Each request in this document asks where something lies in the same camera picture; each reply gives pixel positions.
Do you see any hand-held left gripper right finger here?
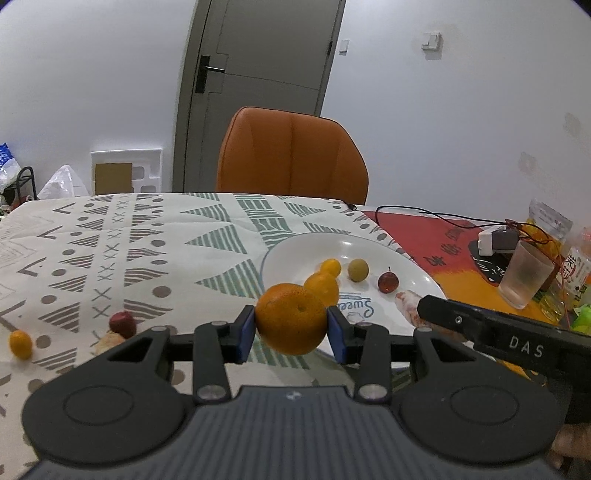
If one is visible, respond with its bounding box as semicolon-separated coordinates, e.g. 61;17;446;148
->
327;307;467;403

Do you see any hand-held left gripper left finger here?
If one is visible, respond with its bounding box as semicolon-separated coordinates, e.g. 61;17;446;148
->
108;305;257;404

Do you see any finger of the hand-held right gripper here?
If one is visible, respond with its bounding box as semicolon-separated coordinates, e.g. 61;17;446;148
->
418;295;490;344

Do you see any large orange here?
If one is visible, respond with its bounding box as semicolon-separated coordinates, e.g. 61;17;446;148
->
303;272;340;306
255;282;328;356

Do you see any white plate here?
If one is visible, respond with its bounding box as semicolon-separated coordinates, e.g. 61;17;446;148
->
260;233;451;361

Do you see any person's right hand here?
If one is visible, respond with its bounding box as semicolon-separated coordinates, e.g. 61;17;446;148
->
551;425;591;472

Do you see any red orange printed cloth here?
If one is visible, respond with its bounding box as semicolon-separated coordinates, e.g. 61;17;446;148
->
360;210;591;370

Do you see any frosted glass cup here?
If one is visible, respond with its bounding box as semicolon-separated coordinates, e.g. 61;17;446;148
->
498;240;555;310

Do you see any white power adapter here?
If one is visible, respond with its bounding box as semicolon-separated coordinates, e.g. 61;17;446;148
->
478;226;522;256

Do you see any dark red round fruit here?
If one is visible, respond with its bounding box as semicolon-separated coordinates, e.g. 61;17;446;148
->
109;311;137;337

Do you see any patterned tablecloth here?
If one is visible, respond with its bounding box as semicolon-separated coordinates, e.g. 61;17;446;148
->
0;191;416;462

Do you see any beige bread piece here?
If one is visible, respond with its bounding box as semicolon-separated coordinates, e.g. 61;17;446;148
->
93;330;127;356

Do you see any orange chair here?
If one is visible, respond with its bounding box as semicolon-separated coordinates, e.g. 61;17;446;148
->
216;107;369;205

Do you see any white foam packaging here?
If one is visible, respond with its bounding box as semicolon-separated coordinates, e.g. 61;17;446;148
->
90;148;163;195

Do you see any brown cardboard sheet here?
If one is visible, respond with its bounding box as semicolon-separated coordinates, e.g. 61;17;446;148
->
95;161;134;195

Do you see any clear plastic bag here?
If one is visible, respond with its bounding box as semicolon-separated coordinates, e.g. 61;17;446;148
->
37;165;90;200

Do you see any grey door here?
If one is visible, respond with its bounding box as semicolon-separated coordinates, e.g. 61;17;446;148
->
173;0;347;192

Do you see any blue plastic bag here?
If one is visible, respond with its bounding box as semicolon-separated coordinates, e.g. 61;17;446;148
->
0;143;21;192

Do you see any black cable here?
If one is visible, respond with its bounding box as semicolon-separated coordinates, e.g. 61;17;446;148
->
351;204;509;230

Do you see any black door handle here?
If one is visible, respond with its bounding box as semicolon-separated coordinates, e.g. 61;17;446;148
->
195;55;225;94

